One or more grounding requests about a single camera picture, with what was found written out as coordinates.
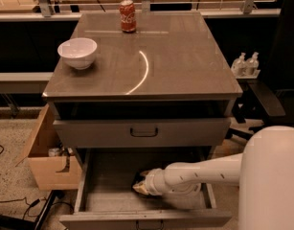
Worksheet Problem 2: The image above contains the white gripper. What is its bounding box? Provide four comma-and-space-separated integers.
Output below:
132, 169, 169, 196

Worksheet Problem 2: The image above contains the dark rxbar blueberry bar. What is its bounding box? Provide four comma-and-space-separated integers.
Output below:
131, 172, 146, 188

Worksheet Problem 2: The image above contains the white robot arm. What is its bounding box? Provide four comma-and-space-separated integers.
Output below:
133, 126, 294, 230

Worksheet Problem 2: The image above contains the open middle drawer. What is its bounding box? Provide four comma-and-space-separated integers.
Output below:
60, 148, 232, 230

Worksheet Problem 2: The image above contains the grey drawer cabinet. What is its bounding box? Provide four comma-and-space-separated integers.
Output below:
42, 11, 244, 230

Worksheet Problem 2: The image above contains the cardboard box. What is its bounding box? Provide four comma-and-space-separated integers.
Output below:
17, 105, 82, 191

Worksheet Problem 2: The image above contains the white bowl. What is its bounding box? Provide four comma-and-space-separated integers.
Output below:
57, 37, 98, 70

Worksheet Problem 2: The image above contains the black office chair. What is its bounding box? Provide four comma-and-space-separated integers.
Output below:
234, 0, 294, 133

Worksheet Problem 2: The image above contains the right clear pump bottle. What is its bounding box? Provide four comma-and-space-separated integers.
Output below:
245, 52, 259, 76

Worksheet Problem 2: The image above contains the red coca-cola can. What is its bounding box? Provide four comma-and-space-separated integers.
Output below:
119, 0, 136, 33

